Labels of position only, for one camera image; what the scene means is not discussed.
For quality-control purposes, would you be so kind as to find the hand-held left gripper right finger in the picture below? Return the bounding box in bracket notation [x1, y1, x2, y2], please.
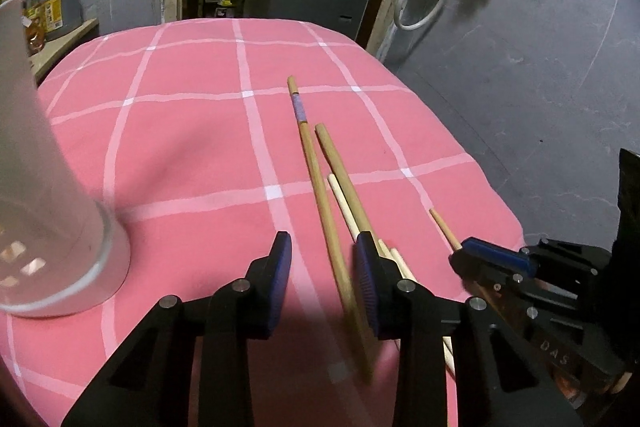
[354, 231, 583, 427]

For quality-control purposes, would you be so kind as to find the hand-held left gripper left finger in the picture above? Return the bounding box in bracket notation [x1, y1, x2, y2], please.
[60, 231, 293, 427]

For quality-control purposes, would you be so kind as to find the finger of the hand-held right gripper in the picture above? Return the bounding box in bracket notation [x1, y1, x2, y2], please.
[449, 237, 538, 288]

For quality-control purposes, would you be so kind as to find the pale thin wooden chopstick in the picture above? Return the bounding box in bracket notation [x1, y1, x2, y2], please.
[326, 174, 457, 378]

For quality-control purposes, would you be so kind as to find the wooden chopstick lavender band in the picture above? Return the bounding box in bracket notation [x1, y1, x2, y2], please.
[286, 76, 375, 385]

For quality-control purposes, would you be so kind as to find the thick brown wooden chopstick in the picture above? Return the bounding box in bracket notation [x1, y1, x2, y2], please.
[314, 123, 376, 238]

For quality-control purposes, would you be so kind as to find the white plastic utensil holder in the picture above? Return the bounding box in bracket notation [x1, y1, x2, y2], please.
[0, 0, 132, 318]

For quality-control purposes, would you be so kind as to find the pink checked tablecloth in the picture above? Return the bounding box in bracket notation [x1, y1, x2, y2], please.
[0, 18, 526, 427]

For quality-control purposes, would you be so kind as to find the beige kitchen counter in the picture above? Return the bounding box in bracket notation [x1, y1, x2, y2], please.
[30, 18, 101, 82]

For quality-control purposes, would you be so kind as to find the yellow cap sauce bottle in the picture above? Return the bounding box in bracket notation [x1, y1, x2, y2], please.
[22, 0, 47, 55]

